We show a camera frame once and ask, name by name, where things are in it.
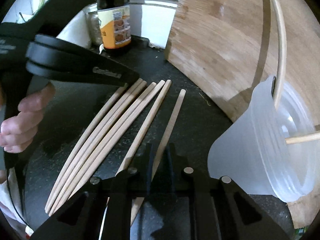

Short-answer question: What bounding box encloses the small spice glass jar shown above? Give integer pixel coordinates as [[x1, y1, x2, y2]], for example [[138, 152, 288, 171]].
[[85, 3, 103, 46]]

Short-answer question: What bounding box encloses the translucent plastic cup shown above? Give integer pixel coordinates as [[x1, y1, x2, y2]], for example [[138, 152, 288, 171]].
[[207, 76, 319, 203]]

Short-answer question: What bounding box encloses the oyster sauce bottle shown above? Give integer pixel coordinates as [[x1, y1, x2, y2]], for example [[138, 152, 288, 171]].
[[97, 0, 131, 49]]

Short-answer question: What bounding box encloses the wooden cutting board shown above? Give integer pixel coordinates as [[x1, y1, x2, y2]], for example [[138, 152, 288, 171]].
[[165, 0, 319, 228]]

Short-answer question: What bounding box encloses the wooden chopstick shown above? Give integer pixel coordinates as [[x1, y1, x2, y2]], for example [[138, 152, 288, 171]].
[[131, 89, 186, 226], [48, 80, 148, 217], [44, 85, 127, 213], [285, 131, 320, 144], [271, 0, 287, 109], [49, 78, 146, 213], [48, 80, 165, 215], [116, 80, 172, 175]]

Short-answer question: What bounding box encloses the person's left hand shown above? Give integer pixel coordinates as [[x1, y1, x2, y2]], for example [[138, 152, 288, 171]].
[[1, 83, 55, 153]]

